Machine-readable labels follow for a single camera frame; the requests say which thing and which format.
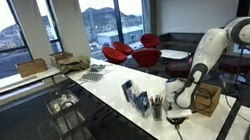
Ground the white printed brochure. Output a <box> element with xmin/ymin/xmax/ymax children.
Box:
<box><xmin>126</xmin><ymin>83</ymin><xmax>144</xmax><ymax>109</ymax></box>

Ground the wooden slat crate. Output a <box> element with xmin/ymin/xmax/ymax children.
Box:
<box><xmin>189</xmin><ymin>79</ymin><xmax>226</xmax><ymax>121</ymax></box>

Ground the blue patterned box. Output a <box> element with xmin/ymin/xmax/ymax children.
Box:
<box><xmin>134</xmin><ymin>90</ymin><xmax>154</xmax><ymax>120</ymax></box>

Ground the white coffee table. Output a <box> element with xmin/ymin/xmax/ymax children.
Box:
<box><xmin>159</xmin><ymin>45</ymin><xmax>192</xmax><ymax>64</ymax></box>

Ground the teal fabric item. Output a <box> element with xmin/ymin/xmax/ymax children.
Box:
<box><xmin>87</xmin><ymin>62</ymin><xmax>108</xmax><ymax>75</ymax></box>

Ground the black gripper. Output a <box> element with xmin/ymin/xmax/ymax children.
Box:
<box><xmin>166</xmin><ymin>114</ymin><xmax>191</xmax><ymax>132</ymax></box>

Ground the maroon round ottoman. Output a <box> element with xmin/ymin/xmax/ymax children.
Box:
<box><xmin>163</xmin><ymin>58</ymin><xmax>196</xmax><ymax>82</ymax></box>
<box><xmin>217</xmin><ymin>53</ymin><xmax>250</xmax><ymax>79</ymax></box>

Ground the weathered wooden box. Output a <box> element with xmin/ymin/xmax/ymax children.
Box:
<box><xmin>48</xmin><ymin>49</ymin><xmax>76</xmax><ymax>70</ymax></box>

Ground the dark grey sofa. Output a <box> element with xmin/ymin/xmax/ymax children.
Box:
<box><xmin>158</xmin><ymin>26</ymin><xmax>209</xmax><ymax>62</ymax></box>

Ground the dark green pencil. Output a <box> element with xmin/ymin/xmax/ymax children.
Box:
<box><xmin>174</xmin><ymin>125</ymin><xmax>186</xmax><ymax>140</ymax></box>

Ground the metal wire trolley cart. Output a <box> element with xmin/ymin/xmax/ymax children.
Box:
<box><xmin>42</xmin><ymin>83</ymin><xmax>99</xmax><ymax>140</ymax></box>

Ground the black mesh pencil holder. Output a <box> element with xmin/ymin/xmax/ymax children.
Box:
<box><xmin>150</xmin><ymin>103</ymin><xmax>165</xmax><ymax>123</ymax></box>

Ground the red lounge chair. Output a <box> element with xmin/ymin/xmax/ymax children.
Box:
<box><xmin>130</xmin><ymin>46</ymin><xmax>166</xmax><ymax>77</ymax></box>
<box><xmin>112</xmin><ymin>38</ymin><xmax>136</xmax><ymax>58</ymax></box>
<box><xmin>101</xmin><ymin>43</ymin><xmax>129</xmax><ymax>68</ymax></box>
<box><xmin>139</xmin><ymin>31</ymin><xmax>162</xmax><ymax>51</ymax></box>

